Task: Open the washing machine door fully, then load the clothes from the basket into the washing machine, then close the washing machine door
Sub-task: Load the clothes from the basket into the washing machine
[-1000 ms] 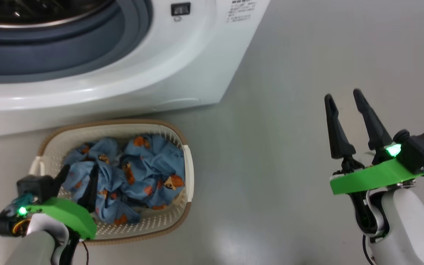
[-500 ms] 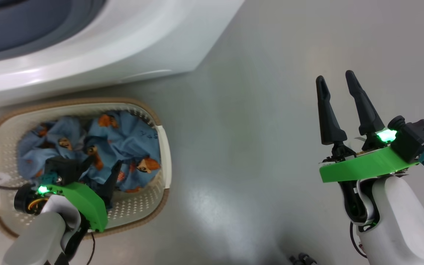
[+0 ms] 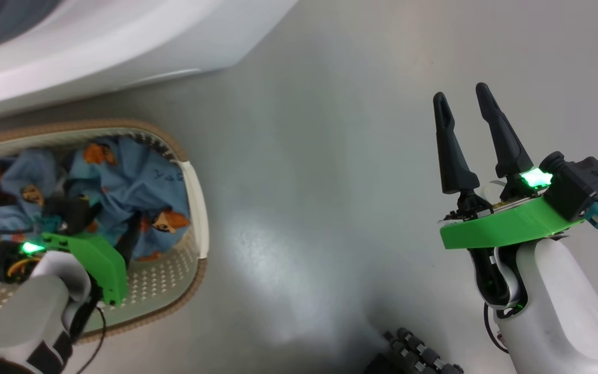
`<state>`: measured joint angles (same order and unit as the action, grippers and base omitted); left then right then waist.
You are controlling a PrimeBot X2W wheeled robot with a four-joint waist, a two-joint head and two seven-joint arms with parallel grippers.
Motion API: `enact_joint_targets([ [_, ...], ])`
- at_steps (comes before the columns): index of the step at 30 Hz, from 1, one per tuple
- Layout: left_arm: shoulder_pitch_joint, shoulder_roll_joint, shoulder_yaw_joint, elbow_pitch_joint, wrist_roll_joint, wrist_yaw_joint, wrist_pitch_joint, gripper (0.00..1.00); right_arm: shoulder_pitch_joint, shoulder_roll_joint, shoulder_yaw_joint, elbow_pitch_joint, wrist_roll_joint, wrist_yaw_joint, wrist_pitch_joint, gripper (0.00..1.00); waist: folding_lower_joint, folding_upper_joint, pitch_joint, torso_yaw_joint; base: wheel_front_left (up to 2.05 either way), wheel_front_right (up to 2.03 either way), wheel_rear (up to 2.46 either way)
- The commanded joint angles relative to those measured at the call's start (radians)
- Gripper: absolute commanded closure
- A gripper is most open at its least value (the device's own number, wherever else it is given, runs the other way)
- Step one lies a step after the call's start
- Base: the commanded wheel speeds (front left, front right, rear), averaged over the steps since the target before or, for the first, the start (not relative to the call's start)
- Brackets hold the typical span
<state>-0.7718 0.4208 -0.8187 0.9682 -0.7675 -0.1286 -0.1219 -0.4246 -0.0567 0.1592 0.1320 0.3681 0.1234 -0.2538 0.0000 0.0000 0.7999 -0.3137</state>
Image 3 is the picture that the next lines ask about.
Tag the cream basket with brown rim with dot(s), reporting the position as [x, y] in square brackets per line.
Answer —
[185, 280]

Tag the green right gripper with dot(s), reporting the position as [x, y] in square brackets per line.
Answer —
[501, 226]

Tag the white front-load washing machine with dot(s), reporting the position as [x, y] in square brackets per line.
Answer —
[122, 41]

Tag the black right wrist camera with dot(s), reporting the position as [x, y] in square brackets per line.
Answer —
[582, 184]

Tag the teal left camera connector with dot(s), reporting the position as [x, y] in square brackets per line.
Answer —
[50, 224]

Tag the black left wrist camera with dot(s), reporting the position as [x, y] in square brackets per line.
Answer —
[73, 213]

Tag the blue clothes with orange print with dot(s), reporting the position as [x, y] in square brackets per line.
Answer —
[122, 182]

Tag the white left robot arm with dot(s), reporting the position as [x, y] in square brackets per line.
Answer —
[24, 322]

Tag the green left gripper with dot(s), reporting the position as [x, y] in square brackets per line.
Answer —
[104, 265]

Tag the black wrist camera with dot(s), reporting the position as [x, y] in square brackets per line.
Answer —
[582, 184]
[73, 213]

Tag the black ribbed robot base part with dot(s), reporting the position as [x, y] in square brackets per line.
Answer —
[413, 353]

